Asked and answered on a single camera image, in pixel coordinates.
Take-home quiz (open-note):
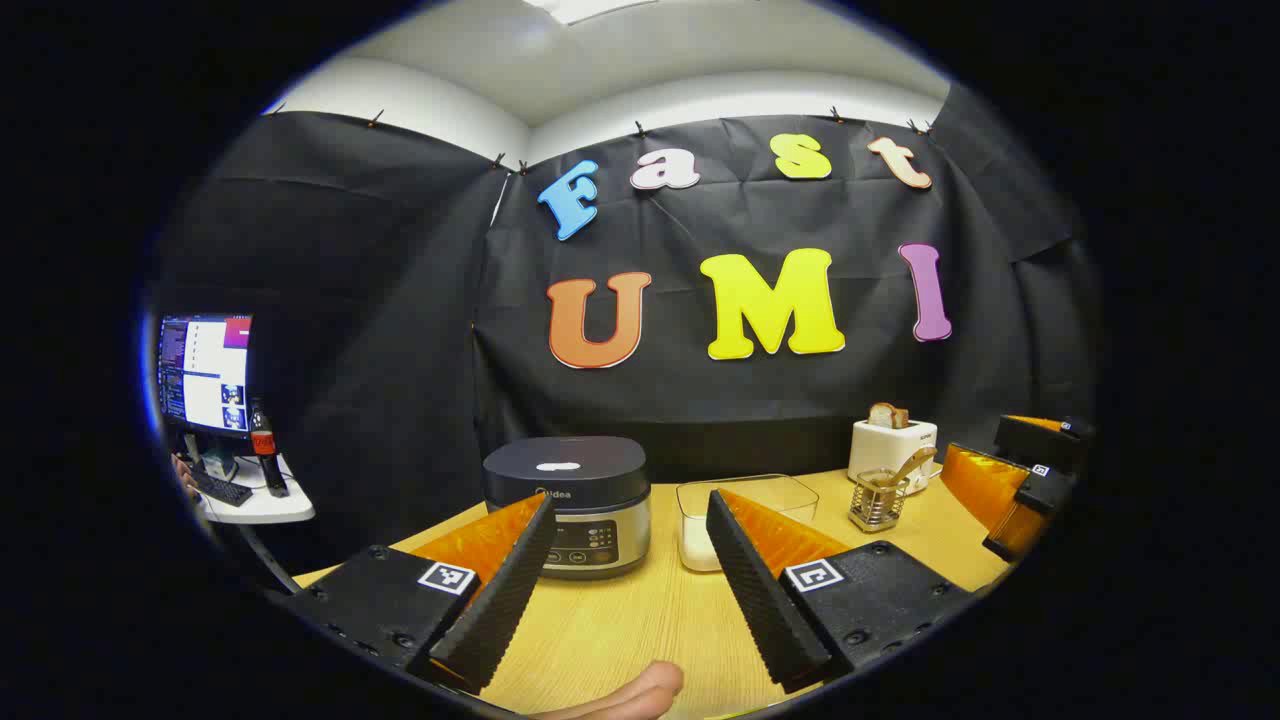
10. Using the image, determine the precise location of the black and silver rice cooker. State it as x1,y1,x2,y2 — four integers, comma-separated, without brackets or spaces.
482,436,653,581

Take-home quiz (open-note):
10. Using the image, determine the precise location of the dark bottle with red label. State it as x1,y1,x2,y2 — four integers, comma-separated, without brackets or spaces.
250,400,291,498

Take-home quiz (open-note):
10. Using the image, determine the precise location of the clear glass container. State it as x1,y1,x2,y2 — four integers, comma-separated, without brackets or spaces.
676,474,821,573

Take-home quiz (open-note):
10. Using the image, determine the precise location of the clear wire chopstick holder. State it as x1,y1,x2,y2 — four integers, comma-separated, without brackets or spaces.
848,470,911,534

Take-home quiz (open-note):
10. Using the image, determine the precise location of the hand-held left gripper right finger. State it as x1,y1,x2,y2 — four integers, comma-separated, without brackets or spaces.
705,488,976,696

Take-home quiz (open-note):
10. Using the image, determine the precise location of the white toaster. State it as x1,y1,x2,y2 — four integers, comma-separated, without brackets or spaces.
848,418,941,496

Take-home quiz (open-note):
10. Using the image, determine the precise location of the wooden spoon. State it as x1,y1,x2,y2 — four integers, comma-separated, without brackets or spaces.
880,447,939,491

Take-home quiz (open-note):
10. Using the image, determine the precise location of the white rice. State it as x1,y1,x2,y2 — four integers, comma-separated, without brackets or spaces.
680,520,726,572

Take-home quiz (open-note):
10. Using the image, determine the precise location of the small white side table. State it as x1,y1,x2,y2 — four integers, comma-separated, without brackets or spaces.
195,455,316,596

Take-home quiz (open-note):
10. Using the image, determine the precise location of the black keyboard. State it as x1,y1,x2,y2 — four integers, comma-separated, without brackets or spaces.
190,470,254,508

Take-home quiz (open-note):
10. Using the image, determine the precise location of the computer monitor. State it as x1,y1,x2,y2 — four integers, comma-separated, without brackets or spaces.
155,313,254,481

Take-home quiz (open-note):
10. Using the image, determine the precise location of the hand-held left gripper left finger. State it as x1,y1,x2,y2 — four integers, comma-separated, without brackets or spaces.
285,492,559,693

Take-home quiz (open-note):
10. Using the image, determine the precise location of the black backdrop cloth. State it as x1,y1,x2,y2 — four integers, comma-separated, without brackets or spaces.
150,85,1101,576

